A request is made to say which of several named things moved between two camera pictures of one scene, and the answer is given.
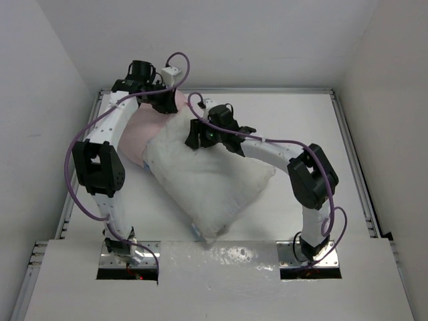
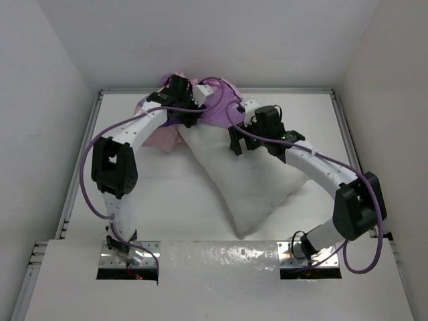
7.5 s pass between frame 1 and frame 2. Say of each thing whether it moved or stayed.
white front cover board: stayed
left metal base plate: stayed
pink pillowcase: moved
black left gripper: moved
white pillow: moved
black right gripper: moved
